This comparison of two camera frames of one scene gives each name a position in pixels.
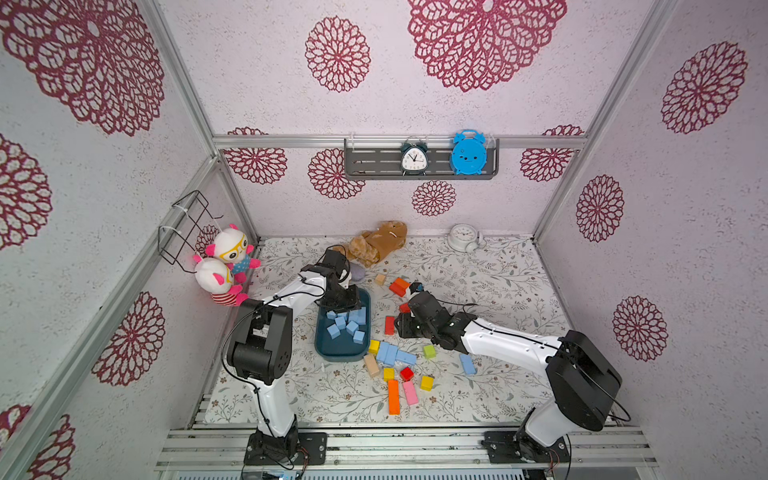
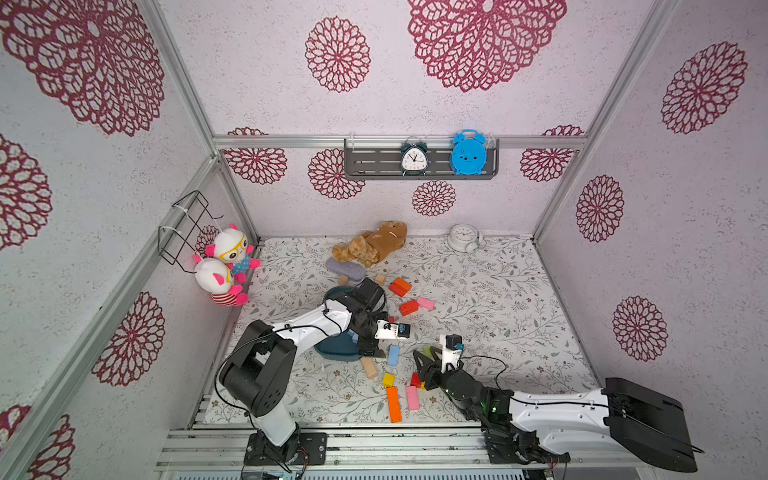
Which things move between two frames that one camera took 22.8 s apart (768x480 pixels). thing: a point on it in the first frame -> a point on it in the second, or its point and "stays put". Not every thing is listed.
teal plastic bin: x=343 y=347 stays put
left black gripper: x=353 y=304 -> x=370 y=348
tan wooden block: x=372 y=364 stays put
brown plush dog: x=370 y=246 stays put
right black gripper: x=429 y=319 -> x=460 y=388
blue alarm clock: x=469 y=152 stays put
